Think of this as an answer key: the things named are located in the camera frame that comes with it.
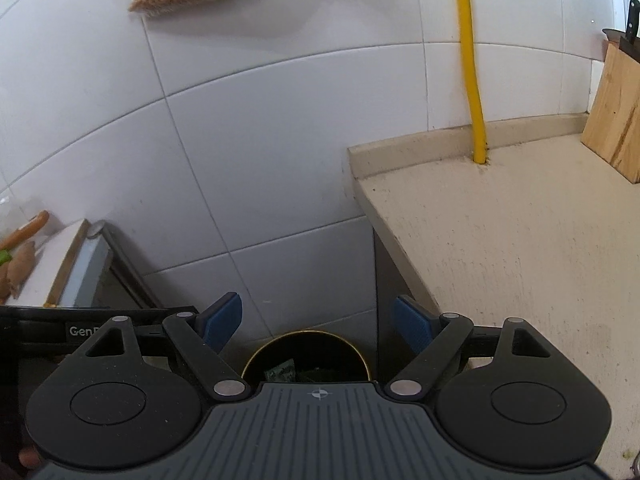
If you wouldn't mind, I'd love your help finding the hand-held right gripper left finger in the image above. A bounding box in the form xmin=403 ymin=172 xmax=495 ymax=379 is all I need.
xmin=84 ymin=291 xmax=252 ymax=403

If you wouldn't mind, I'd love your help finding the green white carton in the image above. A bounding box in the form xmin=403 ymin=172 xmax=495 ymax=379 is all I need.
xmin=264 ymin=358 xmax=297 ymax=384

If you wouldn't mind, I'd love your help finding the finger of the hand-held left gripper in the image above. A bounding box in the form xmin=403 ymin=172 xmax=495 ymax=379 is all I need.
xmin=0 ymin=304 xmax=200 ymax=359

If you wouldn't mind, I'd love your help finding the wooden knife block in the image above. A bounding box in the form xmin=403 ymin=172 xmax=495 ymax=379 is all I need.
xmin=580 ymin=40 xmax=640 ymax=185

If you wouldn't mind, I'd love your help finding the ginger root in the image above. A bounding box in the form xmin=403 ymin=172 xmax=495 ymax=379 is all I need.
xmin=0 ymin=240 xmax=38 ymax=303

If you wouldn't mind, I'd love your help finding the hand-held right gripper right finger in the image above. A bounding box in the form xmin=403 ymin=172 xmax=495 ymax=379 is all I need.
xmin=385 ymin=295 xmax=564 ymax=402

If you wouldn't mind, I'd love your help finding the carrot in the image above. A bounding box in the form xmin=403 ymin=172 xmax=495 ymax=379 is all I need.
xmin=0 ymin=210 xmax=51 ymax=252

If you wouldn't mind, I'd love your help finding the metal frame rail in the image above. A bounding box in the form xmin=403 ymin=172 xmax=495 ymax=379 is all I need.
xmin=87 ymin=219 xmax=168 ymax=311

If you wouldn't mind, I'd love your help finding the black handle knife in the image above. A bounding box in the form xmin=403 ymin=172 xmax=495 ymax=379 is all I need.
xmin=601 ymin=0 xmax=640 ymax=46

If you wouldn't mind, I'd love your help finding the black bin with gold rim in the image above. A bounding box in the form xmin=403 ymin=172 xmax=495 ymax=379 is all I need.
xmin=241 ymin=329 xmax=374 ymax=386

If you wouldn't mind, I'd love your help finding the yellow hose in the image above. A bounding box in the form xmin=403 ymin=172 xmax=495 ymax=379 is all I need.
xmin=451 ymin=0 xmax=491 ymax=166

